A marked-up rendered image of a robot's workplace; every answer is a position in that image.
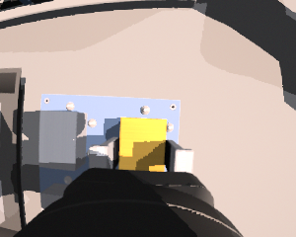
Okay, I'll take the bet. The yellow block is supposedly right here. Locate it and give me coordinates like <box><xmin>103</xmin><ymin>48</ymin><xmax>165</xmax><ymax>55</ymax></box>
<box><xmin>118</xmin><ymin>118</ymin><xmax>167</xmax><ymax>172</ymax></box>

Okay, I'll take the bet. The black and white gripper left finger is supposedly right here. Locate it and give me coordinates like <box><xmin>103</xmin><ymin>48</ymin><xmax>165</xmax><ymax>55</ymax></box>
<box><xmin>89</xmin><ymin>137</ymin><xmax>120</xmax><ymax>169</ymax></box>

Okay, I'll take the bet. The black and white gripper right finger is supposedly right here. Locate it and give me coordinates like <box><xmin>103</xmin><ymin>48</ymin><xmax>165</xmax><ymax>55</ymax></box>
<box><xmin>164</xmin><ymin>139</ymin><xmax>193</xmax><ymax>173</ymax></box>

